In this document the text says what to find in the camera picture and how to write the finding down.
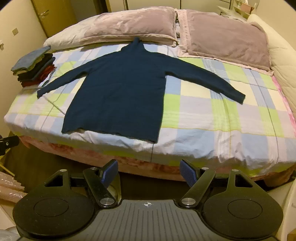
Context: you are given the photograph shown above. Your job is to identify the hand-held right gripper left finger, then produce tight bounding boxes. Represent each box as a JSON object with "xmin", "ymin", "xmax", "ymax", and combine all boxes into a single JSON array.
[{"xmin": 44, "ymin": 159, "xmax": 119, "ymax": 208}]

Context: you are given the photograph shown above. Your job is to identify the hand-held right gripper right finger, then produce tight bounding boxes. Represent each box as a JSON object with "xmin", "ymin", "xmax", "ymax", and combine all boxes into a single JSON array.
[{"xmin": 180, "ymin": 159, "xmax": 255, "ymax": 208}]

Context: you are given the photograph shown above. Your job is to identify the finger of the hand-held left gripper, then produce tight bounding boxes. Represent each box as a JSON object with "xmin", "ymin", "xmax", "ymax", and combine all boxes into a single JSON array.
[{"xmin": 0, "ymin": 136, "xmax": 20, "ymax": 156}]

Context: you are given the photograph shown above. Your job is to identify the navy blue sweater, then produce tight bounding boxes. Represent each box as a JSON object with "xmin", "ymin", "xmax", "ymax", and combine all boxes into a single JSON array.
[{"xmin": 37, "ymin": 37, "xmax": 246, "ymax": 143}]

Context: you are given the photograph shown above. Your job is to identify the stack of folded clothes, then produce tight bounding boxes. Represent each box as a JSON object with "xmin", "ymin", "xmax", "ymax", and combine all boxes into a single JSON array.
[{"xmin": 11, "ymin": 45, "xmax": 57, "ymax": 88}]

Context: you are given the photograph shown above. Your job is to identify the bed with checkered sheet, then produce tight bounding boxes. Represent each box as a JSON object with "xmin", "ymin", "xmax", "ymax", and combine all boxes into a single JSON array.
[{"xmin": 3, "ymin": 35, "xmax": 296, "ymax": 188}]

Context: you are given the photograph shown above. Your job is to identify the wooden door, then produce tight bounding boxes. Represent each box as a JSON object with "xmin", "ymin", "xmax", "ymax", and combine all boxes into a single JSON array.
[{"xmin": 31, "ymin": 0, "xmax": 78, "ymax": 39}]

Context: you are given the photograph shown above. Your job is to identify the purple pillow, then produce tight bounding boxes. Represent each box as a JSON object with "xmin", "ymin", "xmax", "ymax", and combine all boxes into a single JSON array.
[
  {"xmin": 177, "ymin": 9, "xmax": 274, "ymax": 76},
  {"xmin": 84, "ymin": 6, "xmax": 179, "ymax": 47}
]

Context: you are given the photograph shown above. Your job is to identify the cream padded headboard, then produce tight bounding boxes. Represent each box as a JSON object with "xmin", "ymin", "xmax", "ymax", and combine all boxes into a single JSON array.
[{"xmin": 247, "ymin": 14, "xmax": 296, "ymax": 107}]

